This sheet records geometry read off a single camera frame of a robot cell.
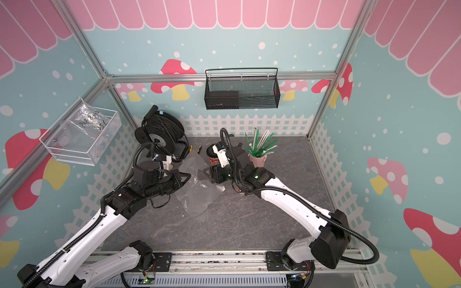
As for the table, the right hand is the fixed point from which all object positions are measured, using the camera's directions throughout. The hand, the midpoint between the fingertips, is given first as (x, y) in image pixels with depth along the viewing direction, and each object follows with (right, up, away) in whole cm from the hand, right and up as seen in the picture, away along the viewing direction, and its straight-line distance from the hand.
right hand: (210, 168), depth 72 cm
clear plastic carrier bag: (-4, -9, -2) cm, 10 cm away
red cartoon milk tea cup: (-1, +5, +19) cm, 20 cm away
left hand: (-7, -4, 0) cm, 8 cm away
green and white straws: (+25, +12, +28) cm, 39 cm away
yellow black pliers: (-18, +9, +40) cm, 45 cm away
